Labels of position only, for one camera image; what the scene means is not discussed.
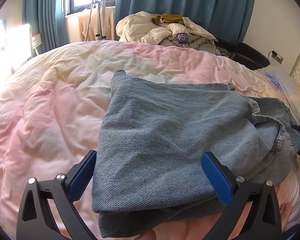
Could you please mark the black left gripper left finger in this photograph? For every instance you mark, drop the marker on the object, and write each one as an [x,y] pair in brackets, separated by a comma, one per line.
[35,219]

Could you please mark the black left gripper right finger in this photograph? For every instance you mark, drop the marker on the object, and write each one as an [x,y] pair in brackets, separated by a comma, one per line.
[263,220]

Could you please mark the blue denim jeans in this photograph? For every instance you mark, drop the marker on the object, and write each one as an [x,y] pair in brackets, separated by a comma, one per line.
[152,138]

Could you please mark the pastel pillow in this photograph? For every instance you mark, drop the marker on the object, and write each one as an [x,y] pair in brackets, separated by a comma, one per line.
[286,86]

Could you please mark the black bed headboard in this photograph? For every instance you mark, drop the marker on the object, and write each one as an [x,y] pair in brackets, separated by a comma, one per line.
[244,54]

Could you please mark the pastel rainbow duvet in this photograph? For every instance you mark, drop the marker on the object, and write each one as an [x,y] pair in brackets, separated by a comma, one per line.
[52,108]

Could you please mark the mustard yellow garment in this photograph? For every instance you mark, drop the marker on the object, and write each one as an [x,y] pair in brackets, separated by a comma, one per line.
[166,19]

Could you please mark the white side cabinet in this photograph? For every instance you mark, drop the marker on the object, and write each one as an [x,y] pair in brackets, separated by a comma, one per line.
[22,44]

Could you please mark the cream puffer jacket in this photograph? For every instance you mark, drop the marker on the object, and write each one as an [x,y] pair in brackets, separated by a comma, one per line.
[150,28]

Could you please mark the beige cloth over radiator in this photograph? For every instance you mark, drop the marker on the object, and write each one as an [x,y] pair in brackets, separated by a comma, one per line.
[83,20]

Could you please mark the teal curtain by window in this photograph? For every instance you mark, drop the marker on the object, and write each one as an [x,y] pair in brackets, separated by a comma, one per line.
[46,18]

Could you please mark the metal tripod stand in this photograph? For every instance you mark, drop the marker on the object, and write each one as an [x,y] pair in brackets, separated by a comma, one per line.
[100,6]

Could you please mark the wall power socket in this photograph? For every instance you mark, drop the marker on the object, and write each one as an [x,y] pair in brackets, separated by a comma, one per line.
[275,56]

